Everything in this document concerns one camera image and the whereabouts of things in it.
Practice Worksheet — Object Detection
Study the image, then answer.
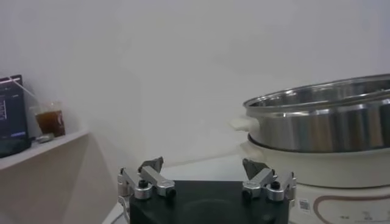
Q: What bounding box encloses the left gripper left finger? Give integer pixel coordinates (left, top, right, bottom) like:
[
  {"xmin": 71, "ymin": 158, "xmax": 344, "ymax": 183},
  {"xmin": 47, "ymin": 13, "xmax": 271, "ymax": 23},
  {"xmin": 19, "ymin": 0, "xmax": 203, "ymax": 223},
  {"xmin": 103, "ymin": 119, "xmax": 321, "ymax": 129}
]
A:
[{"xmin": 118, "ymin": 156, "xmax": 177, "ymax": 200}]

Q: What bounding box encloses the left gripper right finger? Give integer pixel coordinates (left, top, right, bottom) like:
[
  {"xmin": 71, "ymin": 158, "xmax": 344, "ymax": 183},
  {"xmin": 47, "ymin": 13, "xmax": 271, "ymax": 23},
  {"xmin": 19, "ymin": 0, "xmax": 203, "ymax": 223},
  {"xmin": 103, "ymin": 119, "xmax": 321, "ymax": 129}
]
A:
[{"xmin": 242, "ymin": 158, "xmax": 297, "ymax": 202}]

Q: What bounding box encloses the stainless steel steamer basket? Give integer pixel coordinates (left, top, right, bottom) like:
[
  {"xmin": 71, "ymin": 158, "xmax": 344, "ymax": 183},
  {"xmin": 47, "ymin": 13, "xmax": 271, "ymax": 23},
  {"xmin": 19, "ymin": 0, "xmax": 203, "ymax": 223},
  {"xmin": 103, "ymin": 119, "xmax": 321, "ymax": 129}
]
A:
[{"xmin": 230, "ymin": 74, "xmax": 390, "ymax": 153}]

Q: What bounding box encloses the white electric cooker pot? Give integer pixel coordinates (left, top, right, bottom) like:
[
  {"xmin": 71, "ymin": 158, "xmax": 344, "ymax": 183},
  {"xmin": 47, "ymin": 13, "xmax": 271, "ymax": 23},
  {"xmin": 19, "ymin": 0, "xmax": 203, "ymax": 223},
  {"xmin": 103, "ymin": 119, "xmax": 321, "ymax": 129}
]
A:
[{"xmin": 239, "ymin": 139, "xmax": 390, "ymax": 224}]

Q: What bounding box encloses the white side table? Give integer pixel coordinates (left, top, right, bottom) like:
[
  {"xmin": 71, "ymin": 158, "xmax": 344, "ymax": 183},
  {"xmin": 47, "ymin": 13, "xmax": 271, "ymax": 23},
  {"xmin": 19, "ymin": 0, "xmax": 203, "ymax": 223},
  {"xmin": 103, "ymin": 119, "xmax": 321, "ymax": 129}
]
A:
[{"xmin": 0, "ymin": 129, "xmax": 121, "ymax": 224}]

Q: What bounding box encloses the plastic cup of iced coffee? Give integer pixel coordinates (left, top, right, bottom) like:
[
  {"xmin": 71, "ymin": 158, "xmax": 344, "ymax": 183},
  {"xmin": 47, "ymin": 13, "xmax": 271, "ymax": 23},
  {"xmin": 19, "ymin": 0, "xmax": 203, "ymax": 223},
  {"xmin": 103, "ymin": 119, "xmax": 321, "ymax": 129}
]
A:
[{"xmin": 30, "ymin": 102, "xmax": 66, "ymax": 138}]

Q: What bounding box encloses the clear drinking straw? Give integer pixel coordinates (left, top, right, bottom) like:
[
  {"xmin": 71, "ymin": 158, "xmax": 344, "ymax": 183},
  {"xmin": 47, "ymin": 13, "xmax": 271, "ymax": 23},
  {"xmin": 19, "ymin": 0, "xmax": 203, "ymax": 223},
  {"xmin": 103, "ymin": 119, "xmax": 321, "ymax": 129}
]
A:
[{"xmin": 9, "ymin": 77, "xmax": 42, "ymax": 106}]

